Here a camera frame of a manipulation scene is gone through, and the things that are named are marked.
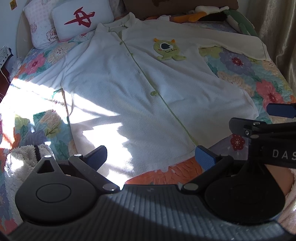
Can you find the person right hand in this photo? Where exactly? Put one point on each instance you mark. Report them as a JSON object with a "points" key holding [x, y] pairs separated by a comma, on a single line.
{"points": [[283, 176]]}

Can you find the brown cloud pillow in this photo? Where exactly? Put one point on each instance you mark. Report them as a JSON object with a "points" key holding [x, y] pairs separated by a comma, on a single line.
{"points": [[143, 9]]}

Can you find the green plush toy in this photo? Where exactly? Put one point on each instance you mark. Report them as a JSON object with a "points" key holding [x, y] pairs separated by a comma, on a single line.
{"points": [[239, 22]]}

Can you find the white fluffy blanket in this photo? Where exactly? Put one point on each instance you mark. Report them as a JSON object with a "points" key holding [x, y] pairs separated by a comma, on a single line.
{"points": [[19, 164]]}

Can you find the white waffle knit shirt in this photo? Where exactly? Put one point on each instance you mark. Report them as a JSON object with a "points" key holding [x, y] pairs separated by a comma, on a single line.
{"points": [[142, 89]]}

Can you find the beige bed headboard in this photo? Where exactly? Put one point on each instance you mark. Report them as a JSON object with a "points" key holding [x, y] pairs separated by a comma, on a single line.
{"points": [[23, 37]]}

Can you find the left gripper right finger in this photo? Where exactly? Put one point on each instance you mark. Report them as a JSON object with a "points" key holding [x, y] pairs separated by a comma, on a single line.
{"points": [[217, 170]]}

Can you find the white pillow red character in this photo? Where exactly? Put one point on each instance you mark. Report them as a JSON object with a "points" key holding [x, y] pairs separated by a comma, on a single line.
{"points": [[72, 18]]}

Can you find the pink patterned white pillow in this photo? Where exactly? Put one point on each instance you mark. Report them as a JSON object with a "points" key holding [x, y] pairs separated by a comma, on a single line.
{"points": [[38, 14]]}

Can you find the small wall sticker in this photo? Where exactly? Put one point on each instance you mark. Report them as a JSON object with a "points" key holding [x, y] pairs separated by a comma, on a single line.
{"points": [[13, 4]]}

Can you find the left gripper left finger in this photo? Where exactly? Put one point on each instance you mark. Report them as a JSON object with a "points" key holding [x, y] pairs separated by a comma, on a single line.
{"points": [[86, 168]]}

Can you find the beige curtain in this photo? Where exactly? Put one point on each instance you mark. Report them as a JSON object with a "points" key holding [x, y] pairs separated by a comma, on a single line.
{"points": [[274, 22]]}

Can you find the plush duck toy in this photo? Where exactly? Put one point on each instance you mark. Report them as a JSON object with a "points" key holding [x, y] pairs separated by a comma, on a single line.
{"points": [[194, 15]]}

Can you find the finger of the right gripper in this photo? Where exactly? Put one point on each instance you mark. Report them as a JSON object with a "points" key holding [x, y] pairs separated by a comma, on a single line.
{"points": [[281, 110]]}

